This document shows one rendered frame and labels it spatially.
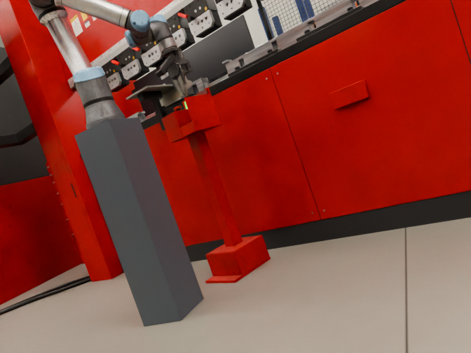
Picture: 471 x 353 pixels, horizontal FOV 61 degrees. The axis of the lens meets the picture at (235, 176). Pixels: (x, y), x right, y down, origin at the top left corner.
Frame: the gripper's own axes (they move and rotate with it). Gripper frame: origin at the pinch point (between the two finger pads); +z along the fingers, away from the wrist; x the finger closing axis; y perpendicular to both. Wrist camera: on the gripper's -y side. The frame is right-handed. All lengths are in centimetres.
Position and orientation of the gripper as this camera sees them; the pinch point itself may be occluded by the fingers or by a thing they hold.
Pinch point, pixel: (184, 94)
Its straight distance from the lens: 180.6
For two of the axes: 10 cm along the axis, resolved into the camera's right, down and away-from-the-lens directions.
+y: 6.3, -3.4, 7.0
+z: 3.8, 9.2, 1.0
